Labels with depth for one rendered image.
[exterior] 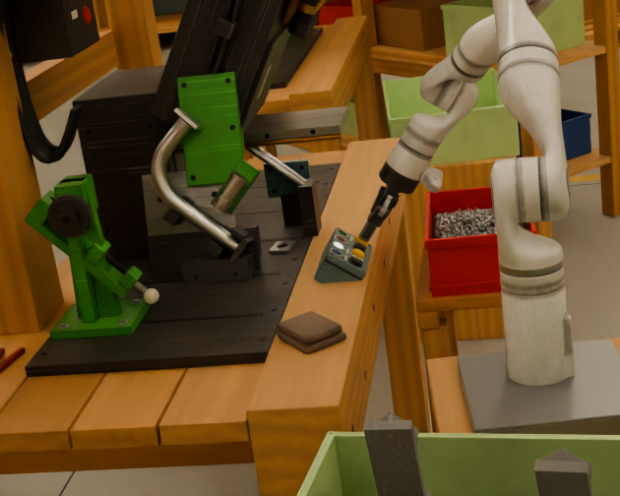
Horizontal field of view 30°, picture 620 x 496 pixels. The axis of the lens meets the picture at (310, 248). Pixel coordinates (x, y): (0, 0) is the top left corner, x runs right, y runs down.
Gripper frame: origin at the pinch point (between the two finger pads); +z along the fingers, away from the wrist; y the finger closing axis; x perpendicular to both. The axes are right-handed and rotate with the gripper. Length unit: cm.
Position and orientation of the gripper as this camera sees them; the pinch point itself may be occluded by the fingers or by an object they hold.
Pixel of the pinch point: (367, 230)
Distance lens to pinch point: 223.9
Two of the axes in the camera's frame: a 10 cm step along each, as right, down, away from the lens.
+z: -4.6, 8.1, 3.7
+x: 8.8, 4.7, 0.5
